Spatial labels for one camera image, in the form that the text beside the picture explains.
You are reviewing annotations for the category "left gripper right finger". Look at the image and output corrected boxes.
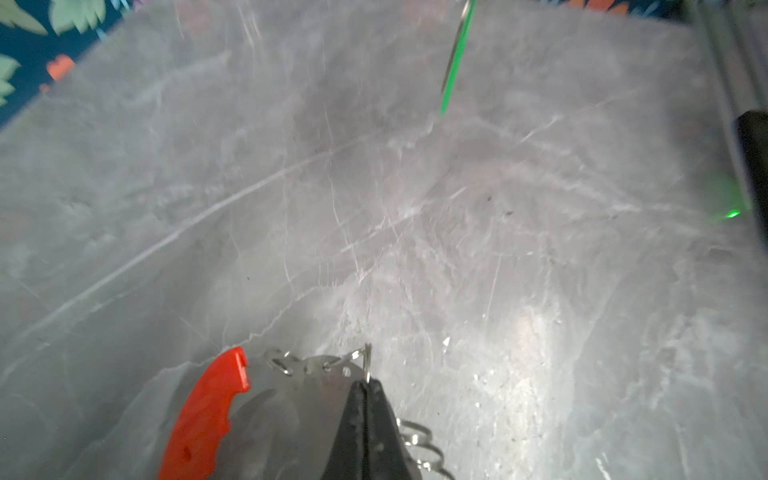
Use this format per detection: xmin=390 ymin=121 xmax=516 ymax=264
xmin=364 ymin=379 xmax=416 ymax=480

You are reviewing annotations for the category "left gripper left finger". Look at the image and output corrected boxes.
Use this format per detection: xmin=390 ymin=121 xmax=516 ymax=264
xmin=321 ymin=381 xmax=368 ymax=480

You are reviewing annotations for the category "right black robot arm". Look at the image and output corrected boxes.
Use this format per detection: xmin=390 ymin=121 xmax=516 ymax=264
xmin=735 ymin=110 xmax=767 ymax=243

